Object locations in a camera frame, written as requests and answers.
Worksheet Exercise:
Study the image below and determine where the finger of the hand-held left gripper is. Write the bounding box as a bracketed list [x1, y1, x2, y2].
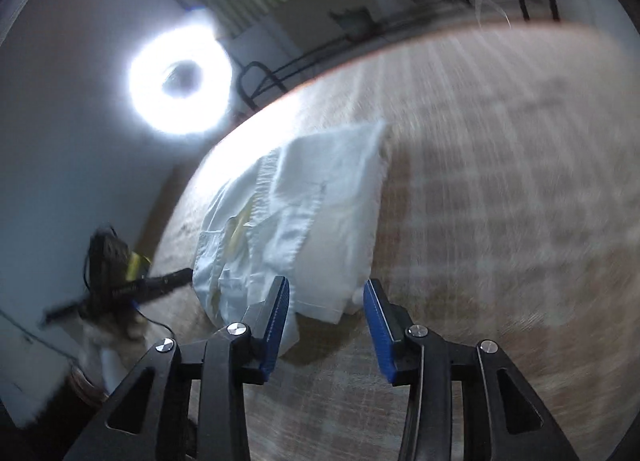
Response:
[142, 268, 193, 298]

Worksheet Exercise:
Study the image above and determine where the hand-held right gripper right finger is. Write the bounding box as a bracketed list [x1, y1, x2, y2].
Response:
[363, 279, 578, 461]

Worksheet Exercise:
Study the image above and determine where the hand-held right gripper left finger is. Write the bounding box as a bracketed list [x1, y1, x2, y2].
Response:
[62, 276, 290, 461]

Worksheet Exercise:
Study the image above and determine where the ring light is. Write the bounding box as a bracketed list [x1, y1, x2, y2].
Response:
[127, 23, 233, 136]

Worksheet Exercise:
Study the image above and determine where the green plant pot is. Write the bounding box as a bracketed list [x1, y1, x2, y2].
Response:
[330, 6, 373, 39]

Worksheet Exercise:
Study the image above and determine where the beige checked bed blanket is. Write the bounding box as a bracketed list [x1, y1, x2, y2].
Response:
[145, 21, 640, 461]

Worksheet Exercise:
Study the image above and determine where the white long-sleeved shirt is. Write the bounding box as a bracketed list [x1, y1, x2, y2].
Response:
[192, 121, 391, 357]

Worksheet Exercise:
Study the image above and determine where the yellow tape strip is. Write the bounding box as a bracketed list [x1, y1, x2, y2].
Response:
[125, 251, 151, 282]

